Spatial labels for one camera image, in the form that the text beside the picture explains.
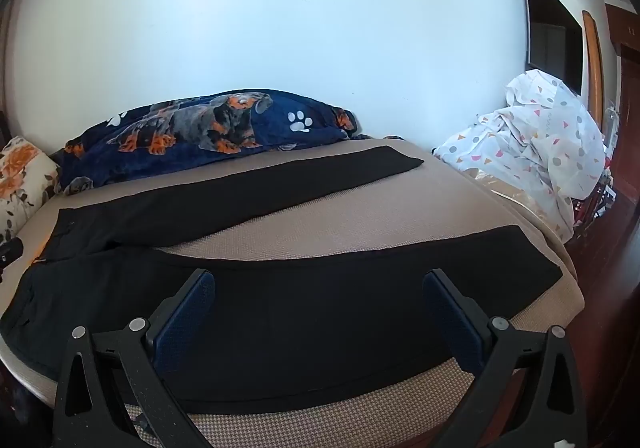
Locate floral white orange pillow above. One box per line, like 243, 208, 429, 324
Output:
0, 136, 61, 241

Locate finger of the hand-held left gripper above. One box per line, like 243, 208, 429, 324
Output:
0, 237, 25, 280

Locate black wall television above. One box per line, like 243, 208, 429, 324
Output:
520, 0, 585, 97

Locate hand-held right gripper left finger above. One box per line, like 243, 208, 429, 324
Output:
52, 269, 217, 448

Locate blue dog printed blanket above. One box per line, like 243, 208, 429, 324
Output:
59, 89, 362, 196

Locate black pants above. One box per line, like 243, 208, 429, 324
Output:
0, 145, 562, 415

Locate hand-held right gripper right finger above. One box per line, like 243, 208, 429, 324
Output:
422, 269, 587, 448

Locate beige bed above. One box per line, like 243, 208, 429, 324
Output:
0, 134, 587, 448

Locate brown wooden door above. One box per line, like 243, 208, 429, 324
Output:
604, 0, 640, 209

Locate clutter of small household things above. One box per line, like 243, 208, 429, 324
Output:
570, 103, 623, 235

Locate white cloth with coloured shapes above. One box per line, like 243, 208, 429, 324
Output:
433, 70, 607, 244

